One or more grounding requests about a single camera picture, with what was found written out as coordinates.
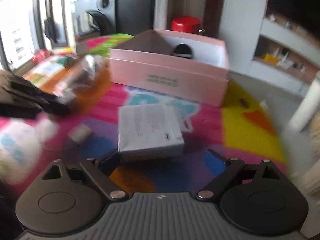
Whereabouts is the red metal canister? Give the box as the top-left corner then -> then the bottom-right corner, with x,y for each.
171,16 -> 204,34

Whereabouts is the white product carton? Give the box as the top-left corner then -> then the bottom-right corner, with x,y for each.
118,103 -> 184,163

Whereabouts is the colourful cartoon table mat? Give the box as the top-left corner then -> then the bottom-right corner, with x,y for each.
0,32 -> 291,201

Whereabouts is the black refrigerator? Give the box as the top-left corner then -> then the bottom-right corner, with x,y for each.
117,0 -> 155,35

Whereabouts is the dark grey funnel nozzle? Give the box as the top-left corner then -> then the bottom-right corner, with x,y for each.
170,43 -> 194,60

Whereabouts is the white cube charger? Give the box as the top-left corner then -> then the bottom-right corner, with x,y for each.
68,124 -> 92,145

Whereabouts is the pink cardboard box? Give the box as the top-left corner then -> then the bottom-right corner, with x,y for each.
109,29 -> 229,107

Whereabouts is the clear plastic bag with parts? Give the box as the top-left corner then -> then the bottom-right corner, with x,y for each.
53,55 -> 107,103

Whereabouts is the grey tv cabinet shelf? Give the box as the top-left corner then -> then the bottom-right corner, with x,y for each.
249,14 -> 319,97

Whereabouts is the silver washing machine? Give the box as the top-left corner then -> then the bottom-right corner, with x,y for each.
72,0 -> 116,37

